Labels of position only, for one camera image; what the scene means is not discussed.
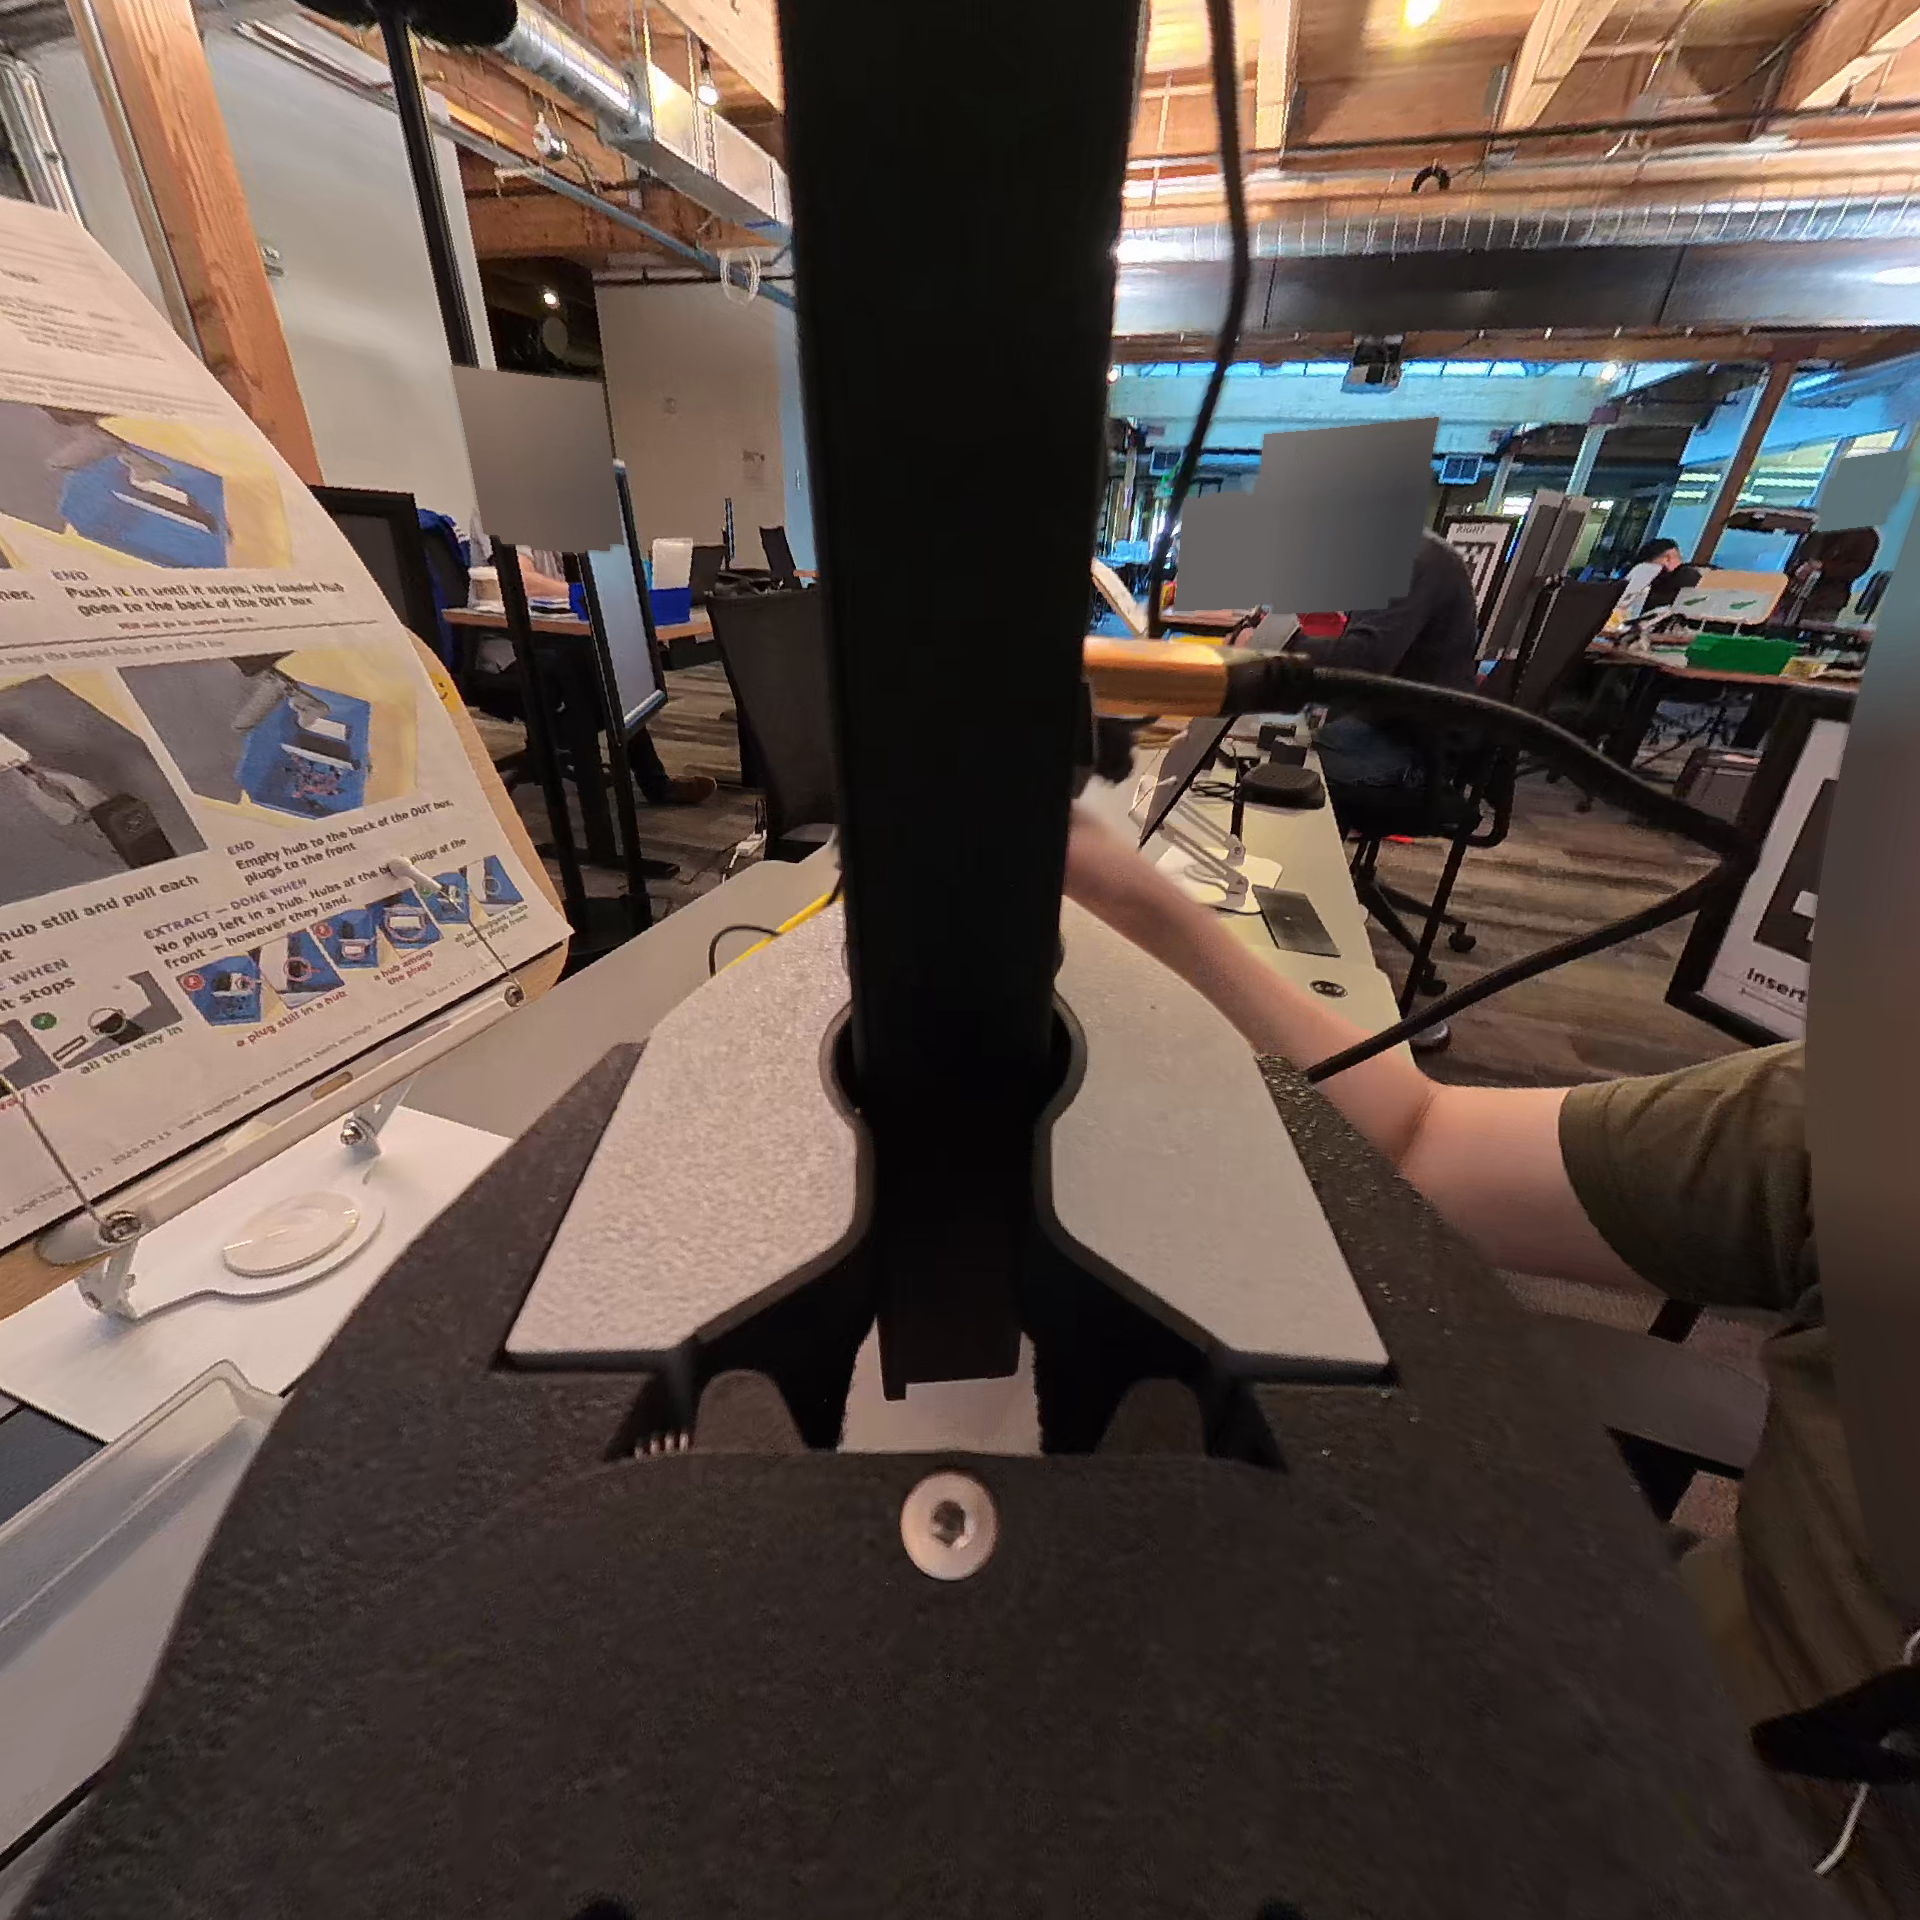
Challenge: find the person's right forearm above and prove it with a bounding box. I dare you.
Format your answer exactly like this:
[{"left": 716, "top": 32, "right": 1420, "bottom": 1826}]
[{"left": 1068, "top": 809, "right": 1685, "bottom": 1292}]

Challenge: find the black hub usb cable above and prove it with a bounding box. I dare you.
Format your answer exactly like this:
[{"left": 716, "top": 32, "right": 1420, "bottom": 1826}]
[{"left": 1159, "top": 0, "right": 1255, "bottom": 562}]

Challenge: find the orange plug usb cable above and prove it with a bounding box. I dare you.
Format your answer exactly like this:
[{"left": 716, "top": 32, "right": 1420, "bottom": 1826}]
[{"left": 1082, "top": 639, "right": 1768, "bottom": 1083}]

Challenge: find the upright display board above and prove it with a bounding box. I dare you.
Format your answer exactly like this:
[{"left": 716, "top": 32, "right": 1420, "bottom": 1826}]
[{"left": 580, "top": 466, "right": 672, "bottom": 743}]

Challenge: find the white metal document stand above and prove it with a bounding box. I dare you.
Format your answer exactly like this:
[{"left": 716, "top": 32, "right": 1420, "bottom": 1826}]
[{"left": 0, "top": 855, "right": 519, "bottom": 1400}]

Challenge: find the wooden post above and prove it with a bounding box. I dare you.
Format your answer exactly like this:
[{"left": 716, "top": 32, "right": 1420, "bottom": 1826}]
[{"left": 71, "top": 0, "right": 325, "bottom": 482}]

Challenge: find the black multi-port usb hub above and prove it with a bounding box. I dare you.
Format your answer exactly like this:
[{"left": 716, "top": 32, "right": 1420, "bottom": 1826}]
[{"left": 778, "top": 0, "right": 1148, "bottom": 1396}]

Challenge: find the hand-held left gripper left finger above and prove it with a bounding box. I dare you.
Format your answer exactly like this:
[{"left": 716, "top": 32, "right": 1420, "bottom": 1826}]
[{"left": 502, "top": 907, "right": 882, "bottom": 1452}]

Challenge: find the black pole stand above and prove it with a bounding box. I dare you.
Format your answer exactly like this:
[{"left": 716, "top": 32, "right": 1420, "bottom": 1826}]
[{"left": 385, "top": 0, "right": 668, "bottom": 942}]

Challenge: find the printed instruction sheet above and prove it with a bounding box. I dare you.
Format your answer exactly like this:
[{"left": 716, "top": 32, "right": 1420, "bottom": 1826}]
[{"left": 0, "top": 195, "right": 576, "bottom": 1252}]

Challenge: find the clear plastic bin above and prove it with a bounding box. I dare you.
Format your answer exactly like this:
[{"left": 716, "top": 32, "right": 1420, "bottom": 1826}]
[{"left": 0, "top": 1358, "right": 290, "bottom": 1867}]

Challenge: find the black framed tag sign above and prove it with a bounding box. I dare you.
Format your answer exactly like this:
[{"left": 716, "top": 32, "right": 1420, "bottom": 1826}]
[{"left": 1667, "top": 714, "right": 1856, "bottom": 1048}]

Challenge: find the black partition panel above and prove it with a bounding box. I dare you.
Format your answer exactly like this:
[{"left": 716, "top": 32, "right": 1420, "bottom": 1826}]
[{"left": 308, "top": 489, "right": 453, "bottom": 670}]

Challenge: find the black office chair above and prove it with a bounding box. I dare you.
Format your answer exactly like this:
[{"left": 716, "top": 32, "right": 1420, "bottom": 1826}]
[
  {"left": 702, "top": 587, "right": 842, "bottom": 851},
  {"left": 1342, "top": 576, "right": 1633, "bottom": 1025}
]

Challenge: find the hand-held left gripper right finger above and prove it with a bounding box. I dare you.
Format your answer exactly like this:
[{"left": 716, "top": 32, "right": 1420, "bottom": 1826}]
[{"left": 1036, "top": 895, "right": 1395, "bottom": 1456}]

